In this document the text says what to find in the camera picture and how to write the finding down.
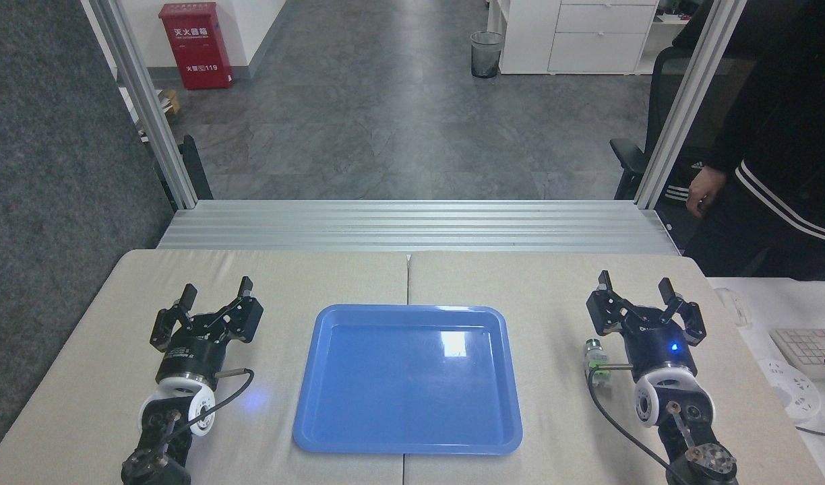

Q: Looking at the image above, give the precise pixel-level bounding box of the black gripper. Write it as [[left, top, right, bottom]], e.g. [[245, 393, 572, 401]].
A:
[[586, 271, 707, 378], [150, 276, 264, 390]]

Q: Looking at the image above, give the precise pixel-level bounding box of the green and white switch part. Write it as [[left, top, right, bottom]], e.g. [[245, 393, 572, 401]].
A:
[[583, 339, 613, 385]]

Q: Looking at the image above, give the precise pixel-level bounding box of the blue plastic tray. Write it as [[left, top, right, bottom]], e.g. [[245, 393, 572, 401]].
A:
[[292, 304, 524, 456]]

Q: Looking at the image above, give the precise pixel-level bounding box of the person's hand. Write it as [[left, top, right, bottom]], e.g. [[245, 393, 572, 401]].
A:
[[686, 166, 728, 218]]

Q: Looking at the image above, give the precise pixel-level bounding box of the white computer mouse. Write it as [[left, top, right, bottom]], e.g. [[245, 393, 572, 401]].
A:
[[714, 288, 752, 329]]

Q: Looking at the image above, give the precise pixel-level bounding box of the beige table mat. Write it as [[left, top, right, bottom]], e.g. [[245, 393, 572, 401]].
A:
[[0, 249, 408, 485], [404, 251, 825, 485]]

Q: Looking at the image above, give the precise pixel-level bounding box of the black stand foot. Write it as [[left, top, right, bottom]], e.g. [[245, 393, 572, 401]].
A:
[[153, 135, 214, 203]]

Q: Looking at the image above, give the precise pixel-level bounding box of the white keyboard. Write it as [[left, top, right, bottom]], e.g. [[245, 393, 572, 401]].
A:
[[768, 328, 825, 381]]

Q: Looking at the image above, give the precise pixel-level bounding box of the white power strip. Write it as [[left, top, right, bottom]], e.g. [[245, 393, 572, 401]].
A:
[[756, 358, 822, 422]]

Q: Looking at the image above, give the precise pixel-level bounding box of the grey felt partition panel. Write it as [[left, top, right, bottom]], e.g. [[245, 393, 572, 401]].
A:
[[0, 0, 177, 465]]

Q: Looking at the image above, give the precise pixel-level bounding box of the black office chair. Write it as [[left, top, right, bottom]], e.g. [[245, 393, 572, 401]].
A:
[[609, 46, 757, 203]]

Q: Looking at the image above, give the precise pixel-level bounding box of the red fire extinguisher box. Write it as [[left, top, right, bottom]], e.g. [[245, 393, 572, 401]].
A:
[[158, 2, 234, 91]]

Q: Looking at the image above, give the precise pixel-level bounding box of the white drawer cabinet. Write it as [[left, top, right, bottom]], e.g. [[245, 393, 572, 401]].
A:
[[487, 0, 660, 75]]

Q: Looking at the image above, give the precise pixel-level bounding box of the black mesh waste bin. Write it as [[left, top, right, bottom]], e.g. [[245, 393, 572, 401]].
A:
[[470, 31, 504, 79]]

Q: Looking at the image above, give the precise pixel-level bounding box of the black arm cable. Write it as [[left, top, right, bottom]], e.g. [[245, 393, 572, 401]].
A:
[[163, 367, 255, 445], [586, 364, 683, 482]]

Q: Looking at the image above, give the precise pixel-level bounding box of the silver aluminium post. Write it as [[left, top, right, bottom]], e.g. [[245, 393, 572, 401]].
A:
[[82, 0, 199, 209], [634, 0, 748, 209]]

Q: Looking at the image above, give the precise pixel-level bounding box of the silver aluminium rail platform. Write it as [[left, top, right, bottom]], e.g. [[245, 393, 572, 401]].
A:
[[156, 199, 681, 255]]

